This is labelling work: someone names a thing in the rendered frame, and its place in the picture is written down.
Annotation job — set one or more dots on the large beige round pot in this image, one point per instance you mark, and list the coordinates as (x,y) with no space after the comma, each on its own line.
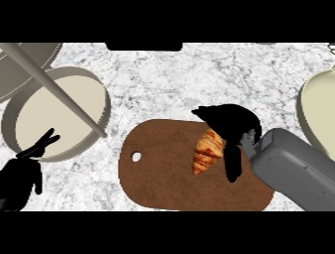
(8,71)

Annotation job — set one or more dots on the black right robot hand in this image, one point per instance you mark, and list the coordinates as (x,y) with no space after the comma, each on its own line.
(233,125)

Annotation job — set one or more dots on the black appliance edge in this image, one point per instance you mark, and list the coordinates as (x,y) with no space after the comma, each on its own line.
(143,46)

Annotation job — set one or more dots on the brown wooden cutting board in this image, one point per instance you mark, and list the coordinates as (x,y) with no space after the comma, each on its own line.
(169,172)

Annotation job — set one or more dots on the golden brown croissant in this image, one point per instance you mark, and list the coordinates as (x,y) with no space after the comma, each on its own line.
(206,152)

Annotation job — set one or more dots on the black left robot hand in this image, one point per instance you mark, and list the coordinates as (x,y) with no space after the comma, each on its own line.
(16,178)

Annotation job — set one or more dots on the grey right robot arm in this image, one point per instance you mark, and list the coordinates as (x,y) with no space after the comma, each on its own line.
(298,175)

